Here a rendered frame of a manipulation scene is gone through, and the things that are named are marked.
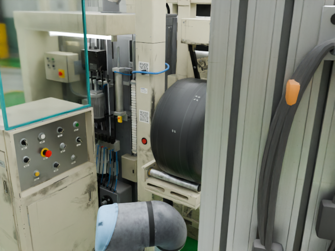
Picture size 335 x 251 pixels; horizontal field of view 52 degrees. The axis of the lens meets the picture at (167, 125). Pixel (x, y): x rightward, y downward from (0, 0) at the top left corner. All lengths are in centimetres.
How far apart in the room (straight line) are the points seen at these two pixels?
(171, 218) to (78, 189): 135
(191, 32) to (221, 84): 172
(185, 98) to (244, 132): 136
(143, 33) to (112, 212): 128
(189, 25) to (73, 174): 112
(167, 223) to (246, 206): 47
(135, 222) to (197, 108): 94
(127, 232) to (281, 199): 52
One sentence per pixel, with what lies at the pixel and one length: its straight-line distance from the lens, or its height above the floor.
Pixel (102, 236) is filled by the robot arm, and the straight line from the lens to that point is 88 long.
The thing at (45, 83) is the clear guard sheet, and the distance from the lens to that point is 190.
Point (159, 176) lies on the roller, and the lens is 203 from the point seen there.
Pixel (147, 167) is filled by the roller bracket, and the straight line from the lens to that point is 206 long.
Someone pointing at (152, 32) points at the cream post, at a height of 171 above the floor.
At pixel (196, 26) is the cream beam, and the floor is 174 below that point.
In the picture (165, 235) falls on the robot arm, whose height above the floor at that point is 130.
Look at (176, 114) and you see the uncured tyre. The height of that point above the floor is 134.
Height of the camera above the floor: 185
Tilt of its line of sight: 19 degrees down
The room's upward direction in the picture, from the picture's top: 1 degrees clockwise
